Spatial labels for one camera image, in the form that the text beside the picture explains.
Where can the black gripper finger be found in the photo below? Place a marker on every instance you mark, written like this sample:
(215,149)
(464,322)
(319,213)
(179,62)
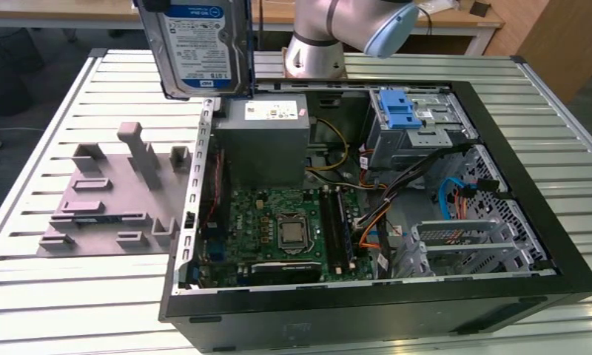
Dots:
(156,4)

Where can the hard disk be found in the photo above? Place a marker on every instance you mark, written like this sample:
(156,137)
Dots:
(197,48)

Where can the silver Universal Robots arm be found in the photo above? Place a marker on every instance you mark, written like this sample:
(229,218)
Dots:
(316,55)

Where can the silver disk bay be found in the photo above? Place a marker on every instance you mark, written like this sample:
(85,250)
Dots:
(468,246)

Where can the grey power supply unit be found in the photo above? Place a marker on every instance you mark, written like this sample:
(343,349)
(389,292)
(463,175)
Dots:
(261,148)

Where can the grey parts rack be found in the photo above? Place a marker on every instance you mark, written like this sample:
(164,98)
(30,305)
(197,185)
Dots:
(122,207)

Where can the blue plastic drive latch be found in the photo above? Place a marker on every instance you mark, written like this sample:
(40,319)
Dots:
(396,109)

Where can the RAM stick in rack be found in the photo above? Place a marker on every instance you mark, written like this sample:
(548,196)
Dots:
(98,220)

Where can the green motherboard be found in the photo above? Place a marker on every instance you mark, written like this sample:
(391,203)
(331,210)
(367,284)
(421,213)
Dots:
(256,214)

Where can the wooden desk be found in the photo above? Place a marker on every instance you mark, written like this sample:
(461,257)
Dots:
(464,21)

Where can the grey optical drive cage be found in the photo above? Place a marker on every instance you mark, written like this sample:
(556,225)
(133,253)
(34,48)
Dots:
(424,142)

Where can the silver CPU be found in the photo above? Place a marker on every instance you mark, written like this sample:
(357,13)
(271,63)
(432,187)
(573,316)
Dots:
(293,232)

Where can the black graphics card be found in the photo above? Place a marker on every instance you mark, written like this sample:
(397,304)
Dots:
(285,271)

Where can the wooden cabinet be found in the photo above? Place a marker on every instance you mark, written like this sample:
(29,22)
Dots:
(563,40)

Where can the black power connector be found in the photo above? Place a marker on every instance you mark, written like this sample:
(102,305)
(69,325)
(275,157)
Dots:
(491,186)

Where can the black open PC case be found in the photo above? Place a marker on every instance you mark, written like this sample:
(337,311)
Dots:
(375,318)

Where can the CPU socket with metal frame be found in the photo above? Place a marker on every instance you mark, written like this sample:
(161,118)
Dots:
(277,236)

